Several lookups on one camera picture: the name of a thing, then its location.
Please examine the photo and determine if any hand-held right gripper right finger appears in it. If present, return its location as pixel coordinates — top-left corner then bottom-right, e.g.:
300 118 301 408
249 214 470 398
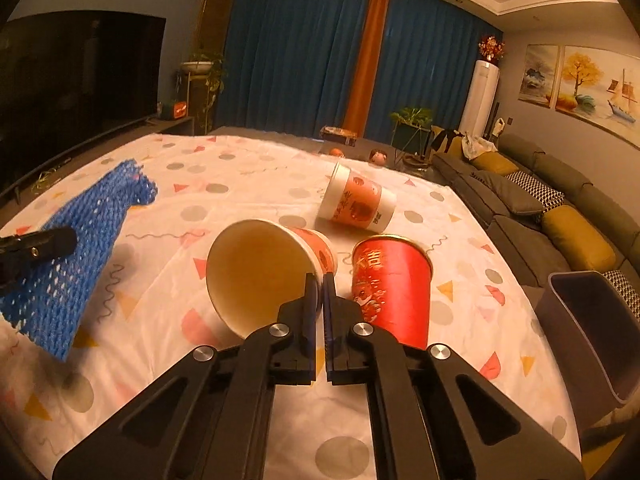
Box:
322 271 586 480

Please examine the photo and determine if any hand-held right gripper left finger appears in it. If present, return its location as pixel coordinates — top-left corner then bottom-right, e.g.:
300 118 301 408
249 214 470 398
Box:
52 272 326 480

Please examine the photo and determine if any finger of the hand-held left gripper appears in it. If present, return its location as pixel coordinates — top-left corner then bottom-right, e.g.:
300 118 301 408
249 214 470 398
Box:
0 226 78 291

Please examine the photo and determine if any blue sponge cloth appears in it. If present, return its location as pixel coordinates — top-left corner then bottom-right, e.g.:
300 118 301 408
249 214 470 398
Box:
0 159 158 361

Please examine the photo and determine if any red cup with gold print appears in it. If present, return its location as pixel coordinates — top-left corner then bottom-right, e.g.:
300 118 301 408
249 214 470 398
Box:
350 234 433 351

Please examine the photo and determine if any red paper cup cream inside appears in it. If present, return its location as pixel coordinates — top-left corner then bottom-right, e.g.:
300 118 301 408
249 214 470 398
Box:
206 219 337 341

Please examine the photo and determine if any grey trash bin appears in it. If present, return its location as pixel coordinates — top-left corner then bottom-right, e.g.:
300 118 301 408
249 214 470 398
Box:
534 270 640 428

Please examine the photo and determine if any white and orange paper cup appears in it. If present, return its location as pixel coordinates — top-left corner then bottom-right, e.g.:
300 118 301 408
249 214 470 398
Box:
316 161 398 235

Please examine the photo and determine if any dotted white tablecloth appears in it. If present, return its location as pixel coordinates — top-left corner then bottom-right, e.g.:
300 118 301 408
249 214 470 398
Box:
0 132 583 480

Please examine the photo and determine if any black television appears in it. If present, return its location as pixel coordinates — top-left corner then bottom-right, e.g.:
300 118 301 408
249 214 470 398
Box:
0 10 167 201

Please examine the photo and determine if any dark printed box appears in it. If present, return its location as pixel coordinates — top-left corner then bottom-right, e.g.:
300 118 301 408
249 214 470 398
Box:
320 126 358 147

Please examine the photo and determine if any small orange box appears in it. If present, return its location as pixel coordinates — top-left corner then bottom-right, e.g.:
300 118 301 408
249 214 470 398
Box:
159 101 190 121

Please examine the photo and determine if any green potted plant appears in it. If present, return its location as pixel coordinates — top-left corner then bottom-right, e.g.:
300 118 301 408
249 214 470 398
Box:
390 106 435 161

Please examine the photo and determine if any grey cushion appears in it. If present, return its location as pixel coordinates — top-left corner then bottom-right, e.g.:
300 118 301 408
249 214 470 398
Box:
472 170 543 216

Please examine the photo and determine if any small yellow cushion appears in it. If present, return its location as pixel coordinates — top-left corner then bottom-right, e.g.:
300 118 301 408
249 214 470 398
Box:
472 152 518 176

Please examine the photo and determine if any white plastic bag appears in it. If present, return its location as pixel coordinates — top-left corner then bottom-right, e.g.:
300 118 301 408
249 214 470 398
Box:
462 132 498 156

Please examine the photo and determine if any hanging plant on stand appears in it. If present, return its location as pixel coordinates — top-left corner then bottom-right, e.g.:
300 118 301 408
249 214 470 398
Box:
175 50 228 133

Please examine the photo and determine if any houndstooth pillow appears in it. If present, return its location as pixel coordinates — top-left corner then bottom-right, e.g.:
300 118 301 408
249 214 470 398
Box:
602 270 640 311
505 170 565 211

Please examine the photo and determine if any large yellow cushion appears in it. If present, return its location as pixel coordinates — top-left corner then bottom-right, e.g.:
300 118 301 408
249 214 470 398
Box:
542 205 617 273

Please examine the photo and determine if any orange curtain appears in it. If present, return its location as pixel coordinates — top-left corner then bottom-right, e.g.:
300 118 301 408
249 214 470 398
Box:
344 0 392 136

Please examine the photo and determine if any white standing air conditioner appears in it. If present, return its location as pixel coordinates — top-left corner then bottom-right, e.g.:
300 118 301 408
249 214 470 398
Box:
459 60 501 136

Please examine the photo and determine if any blue curtain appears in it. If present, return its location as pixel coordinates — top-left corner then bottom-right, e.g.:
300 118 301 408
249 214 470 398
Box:
367 0 506 141
222 0 373 136

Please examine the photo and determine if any grey sofa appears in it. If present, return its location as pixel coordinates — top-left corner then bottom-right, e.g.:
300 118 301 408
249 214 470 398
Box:
432 132 640 311

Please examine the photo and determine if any red flower decoration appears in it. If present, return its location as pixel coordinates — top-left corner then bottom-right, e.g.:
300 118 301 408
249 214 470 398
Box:
477 35 507 63

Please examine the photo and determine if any grey landscape painting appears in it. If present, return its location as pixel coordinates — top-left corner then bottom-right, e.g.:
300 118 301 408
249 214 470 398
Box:
517 44 561 106

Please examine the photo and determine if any yellow tree sailboat painting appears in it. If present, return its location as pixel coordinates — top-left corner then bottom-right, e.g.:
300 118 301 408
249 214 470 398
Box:
555 46 640 133

